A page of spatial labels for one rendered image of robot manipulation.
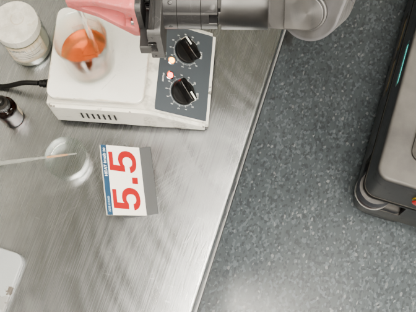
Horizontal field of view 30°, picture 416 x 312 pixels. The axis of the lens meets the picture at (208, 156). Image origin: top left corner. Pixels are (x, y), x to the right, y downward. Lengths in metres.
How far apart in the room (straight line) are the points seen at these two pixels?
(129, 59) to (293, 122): 0.90
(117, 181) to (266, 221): 0.82
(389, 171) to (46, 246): 0.68
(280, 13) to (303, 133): 1.08
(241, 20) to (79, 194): 0.36
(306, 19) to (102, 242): 0.42
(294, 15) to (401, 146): 0.75
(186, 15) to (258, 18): 0.07
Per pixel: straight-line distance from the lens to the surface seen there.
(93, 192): 1.01
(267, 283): 1.73
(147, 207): 0.99
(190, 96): 0.97
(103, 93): 0.95
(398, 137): 1.45
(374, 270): 1.76
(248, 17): 0.77
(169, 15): 0.77
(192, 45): 0.99
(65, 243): 1.00
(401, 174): 1.44
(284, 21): 0.74
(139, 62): 0.96
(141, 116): 0.97
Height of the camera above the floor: 1.72
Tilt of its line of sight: 75 degrees down
